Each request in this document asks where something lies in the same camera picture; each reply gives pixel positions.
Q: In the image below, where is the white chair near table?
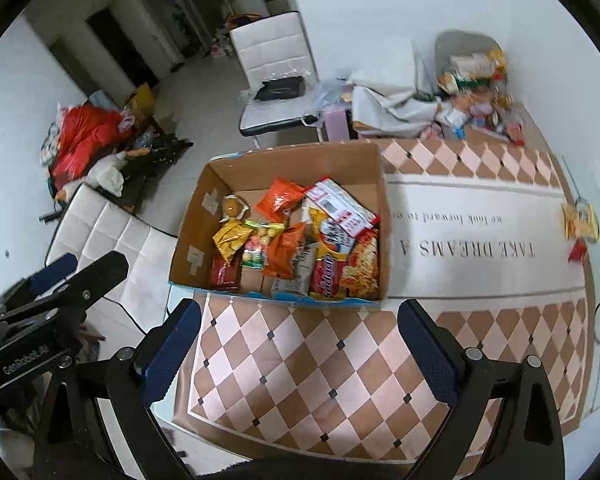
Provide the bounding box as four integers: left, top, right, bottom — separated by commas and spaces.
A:
46, 184, 176, 360

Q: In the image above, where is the pink box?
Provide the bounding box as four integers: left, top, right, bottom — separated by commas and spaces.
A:
323, 106, 356, 142

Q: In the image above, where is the white barcode snack packet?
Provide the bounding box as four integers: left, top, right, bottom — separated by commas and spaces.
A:
271, 243, 318, 296

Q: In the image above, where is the red yellow biscuit packet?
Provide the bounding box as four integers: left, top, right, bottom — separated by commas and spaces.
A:
309, 207, 355, 301

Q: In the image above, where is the red plastic bag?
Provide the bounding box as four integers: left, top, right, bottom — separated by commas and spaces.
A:
50, 103, 132, 190

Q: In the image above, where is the checkered table mat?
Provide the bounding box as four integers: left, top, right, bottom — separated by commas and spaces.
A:
170, 140, 594, 463

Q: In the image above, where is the black bag on chair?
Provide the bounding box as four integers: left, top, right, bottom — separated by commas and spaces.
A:
254, 76, 306, 102

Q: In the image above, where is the orange noodle snack bag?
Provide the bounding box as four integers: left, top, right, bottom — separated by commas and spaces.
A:
340, 229, 379, 300

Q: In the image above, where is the yellow snack packet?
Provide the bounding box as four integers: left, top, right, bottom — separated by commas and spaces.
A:
562, 202, 600, 243

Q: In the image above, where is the orange snack packet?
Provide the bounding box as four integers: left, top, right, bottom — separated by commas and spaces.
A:
262, 222, 306, 280
254, 178, 304, 223

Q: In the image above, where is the pile of assorted snacks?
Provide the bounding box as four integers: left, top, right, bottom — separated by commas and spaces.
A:
437, 47, 524, 146

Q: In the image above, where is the jelly cup snack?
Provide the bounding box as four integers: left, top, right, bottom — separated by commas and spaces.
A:
220, 194, 250, 223

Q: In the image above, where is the small red packet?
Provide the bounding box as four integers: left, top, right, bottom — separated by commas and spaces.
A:
568, 238, 588, 262

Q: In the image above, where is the grey chair with snacks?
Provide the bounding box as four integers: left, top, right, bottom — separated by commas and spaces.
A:
434, 29, 502, 94

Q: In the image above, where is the red white snack packet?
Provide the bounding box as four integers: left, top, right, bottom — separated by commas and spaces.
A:
304, 178, 380, 238

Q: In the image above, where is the dark red snack packet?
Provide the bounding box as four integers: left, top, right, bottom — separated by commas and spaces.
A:
209, 252, 242, 292

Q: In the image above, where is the white chair with black bag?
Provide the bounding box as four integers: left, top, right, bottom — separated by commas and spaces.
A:
230, 11, 325, 145

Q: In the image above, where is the cardboard snack box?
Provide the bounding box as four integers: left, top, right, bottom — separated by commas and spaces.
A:
168, 140, 394, 309

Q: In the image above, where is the colourful candy bag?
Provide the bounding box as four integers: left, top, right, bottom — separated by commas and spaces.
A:
242, 220, 285, 270

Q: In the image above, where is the yellow chips bag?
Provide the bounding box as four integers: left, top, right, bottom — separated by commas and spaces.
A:
212, 219, 252, 264

